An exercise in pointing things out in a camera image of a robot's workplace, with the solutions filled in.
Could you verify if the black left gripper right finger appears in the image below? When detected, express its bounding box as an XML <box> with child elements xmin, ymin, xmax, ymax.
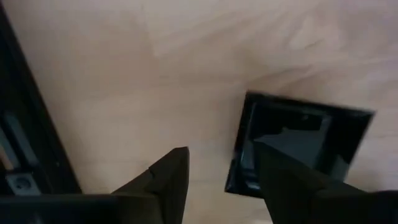
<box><xmin>253</xmin><ymin>142</ymin><xmax>398</xmax><ymax>224</ymax></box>

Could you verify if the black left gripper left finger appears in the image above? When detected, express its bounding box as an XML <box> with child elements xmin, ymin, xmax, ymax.
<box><xmin>0</xmin><ymin>146</ymin><xmax>190</xmax><ymax>224</ymax></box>

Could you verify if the small black square plate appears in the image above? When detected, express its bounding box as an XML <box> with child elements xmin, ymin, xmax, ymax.
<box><xmin>224</xmin><ymin>90</ymin><xmax>376</xmax><ymax>200</ymax></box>

